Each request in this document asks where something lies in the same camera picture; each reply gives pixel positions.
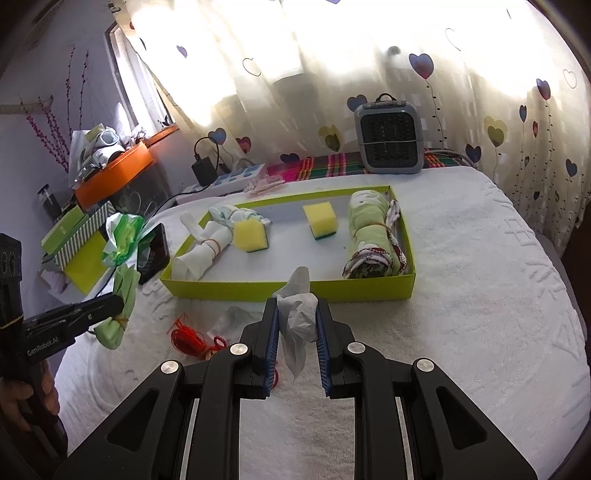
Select clutter on orange shelf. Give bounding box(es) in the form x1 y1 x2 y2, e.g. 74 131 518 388
69 124 149 183

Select white power strip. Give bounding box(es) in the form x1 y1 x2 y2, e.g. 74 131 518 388
178 162 269 197

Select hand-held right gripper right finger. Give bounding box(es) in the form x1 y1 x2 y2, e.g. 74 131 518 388
314 298 539 480

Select pink blossom branches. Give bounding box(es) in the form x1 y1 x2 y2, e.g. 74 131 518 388
18 46 90 175

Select yellow sponge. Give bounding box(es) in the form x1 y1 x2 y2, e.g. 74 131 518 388
233 219 269 253
302 202 340 241

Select striped green gift box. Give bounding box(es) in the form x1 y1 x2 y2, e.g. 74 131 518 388
41 200 116 295

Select window frame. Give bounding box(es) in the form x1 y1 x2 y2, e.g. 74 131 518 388
104 21 180 137

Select dark glass jar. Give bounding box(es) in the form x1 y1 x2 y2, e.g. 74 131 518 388
37 185 63 223

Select pink plastic packet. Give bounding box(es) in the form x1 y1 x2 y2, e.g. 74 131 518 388
245 178 284 193

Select orange shelf tray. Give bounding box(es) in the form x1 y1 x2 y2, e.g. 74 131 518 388
74 141 154 208

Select colourful striped cloth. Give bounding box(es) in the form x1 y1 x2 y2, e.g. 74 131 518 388
267 150 472 182

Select grey white cloth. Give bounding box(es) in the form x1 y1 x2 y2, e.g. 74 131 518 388
272 265 319 384

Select green tissue pack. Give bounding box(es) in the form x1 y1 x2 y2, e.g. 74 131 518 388
102 213 155 268

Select white sock bundle blue print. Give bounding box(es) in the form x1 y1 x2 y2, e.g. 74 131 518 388
208 205 273 232

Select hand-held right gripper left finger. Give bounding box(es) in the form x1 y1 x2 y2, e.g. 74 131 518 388
55 298 282 480

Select light green cloth bundle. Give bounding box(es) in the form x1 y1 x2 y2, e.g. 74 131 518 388
95 267 140 352

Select heart print curtain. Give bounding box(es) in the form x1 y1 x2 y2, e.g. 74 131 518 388
115 0 591 259

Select black charging cable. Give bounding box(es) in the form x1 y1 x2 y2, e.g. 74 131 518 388
95 136 232 296

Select red string tassel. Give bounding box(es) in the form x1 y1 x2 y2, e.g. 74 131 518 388
170 313 228 361

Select small grey fan heater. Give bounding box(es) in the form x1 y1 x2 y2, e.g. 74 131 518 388
353 93 423 175

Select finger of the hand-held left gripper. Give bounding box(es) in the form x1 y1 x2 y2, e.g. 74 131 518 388
25 294 126 339

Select person's left hand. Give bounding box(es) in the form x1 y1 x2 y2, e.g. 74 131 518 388
0 362 61 433

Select white embossed towel cover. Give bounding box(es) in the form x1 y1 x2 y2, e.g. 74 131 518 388
55 166 587 480

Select black smartphone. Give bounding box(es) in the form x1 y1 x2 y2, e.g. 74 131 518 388
137 222 171 285

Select black charger plug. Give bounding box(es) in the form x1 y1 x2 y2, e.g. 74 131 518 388
191 154 220 185

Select green towel roll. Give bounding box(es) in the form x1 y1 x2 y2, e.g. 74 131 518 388
342 190 413 280

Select yellow-green cardboard box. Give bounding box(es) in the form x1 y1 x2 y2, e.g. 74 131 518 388
160 185 417 303

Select loose white sock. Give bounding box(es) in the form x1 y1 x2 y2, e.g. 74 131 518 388
180 211 205 241

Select white sock roll rubber band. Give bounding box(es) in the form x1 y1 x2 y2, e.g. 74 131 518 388
173 220 232 280

